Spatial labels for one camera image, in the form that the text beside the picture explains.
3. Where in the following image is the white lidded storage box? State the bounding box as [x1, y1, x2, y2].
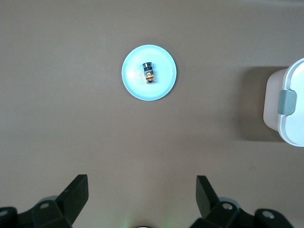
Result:
[263, 57, 304, 147]

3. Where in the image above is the light blue plate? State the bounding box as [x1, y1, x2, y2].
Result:
[122, 44, 178, 102]

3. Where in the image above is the brown table mat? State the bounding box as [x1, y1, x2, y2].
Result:
[0, 0, 304, 228]

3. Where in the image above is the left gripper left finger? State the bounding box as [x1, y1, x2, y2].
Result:
[0, 174, 89, 228]

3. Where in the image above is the black orange push-button switch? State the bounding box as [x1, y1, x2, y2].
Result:
[142, 62, 158, 85]

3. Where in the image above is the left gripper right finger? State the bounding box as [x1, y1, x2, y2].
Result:
[190, 175, 295, 228]

